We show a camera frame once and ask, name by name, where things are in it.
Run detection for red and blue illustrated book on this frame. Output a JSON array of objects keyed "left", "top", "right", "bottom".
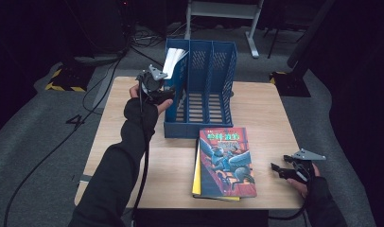
[{"left": 198, "top": 127, "right": 258, "bottom": 199}]

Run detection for white metal stand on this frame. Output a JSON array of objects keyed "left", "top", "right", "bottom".
[{"left": 183, "top": 0, "right": 266, "bottom": 60}]

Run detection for long black floor cable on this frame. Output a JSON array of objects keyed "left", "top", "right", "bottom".
[{"left": 0, "top": 56, "right": 124, "bottom": 227}]

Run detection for right hand-held gripper cable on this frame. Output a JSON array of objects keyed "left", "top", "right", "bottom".
[{"left": 268, "top": 198, "right": 311, "bottom": 221}]

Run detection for left hand-held gripper cable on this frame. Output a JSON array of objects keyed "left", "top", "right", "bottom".
[{"left": 131, "top": 75, "right": 150, "bottom": 227}]

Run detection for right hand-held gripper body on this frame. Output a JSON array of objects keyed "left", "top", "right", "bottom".
[{"left": 283, "top": 148, "right": 326, "bottom": 183}]

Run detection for short black floor cable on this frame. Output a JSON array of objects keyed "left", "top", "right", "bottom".
[{"left": 130, "top": 46, "right": 166, "bottom": 68}]

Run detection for yellow book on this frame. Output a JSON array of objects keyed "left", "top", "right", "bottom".
[{"left": 191, "top": 141, "right": 241, "bottom": 202}]

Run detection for bundle of floor cables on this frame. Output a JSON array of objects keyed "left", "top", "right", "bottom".
[{"left": 130, "top": 25, "right": 188, "bottom": 48}]

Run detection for black tripod legs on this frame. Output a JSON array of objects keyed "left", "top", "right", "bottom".
[{"left": 263, "top": 26, "right": 307, "bottom": 60}]

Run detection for hand-held gripper cable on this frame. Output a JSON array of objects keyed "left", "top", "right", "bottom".
[
  {"left": 268, "top": 198, "right": 311, "bottom": 221},
  {"left": 131, "top": 75, "right": 150, "bottom": 227}
]

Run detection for black pole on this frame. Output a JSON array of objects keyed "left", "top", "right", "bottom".
[{"left": 286, "top": 0, "right": 336, "bottom": 69}]

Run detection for black yellow striped floor base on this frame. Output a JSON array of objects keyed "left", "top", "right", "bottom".
[
  {"left": 44, "top": 64, "right": 95, "bottom": 93},
  {"left": 269, "top": 70, "right": 311, "bottom": 98}
]

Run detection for blue book with mountain picture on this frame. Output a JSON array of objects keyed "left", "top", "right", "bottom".
[{"left": 161, "top": 46, "right": 189, "bottom": 124}]

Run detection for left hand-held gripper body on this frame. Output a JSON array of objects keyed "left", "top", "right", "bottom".
[{"left": 136, "top": 64, "right": 169, "bottom": 102}]

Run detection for blue plastic file rack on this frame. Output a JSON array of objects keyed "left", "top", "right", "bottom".
[{"left": 163, "top": 38, "right": 238, "bottom": 140}]

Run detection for person's right hand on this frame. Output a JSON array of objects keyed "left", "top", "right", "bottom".
[{"left": 287, "top": 164, "right": 330, "bottom": 202}]

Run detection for person's left hand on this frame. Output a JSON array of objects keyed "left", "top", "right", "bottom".
[{"left": 123, "top": 84, "right": 174, "bottom": 127}]

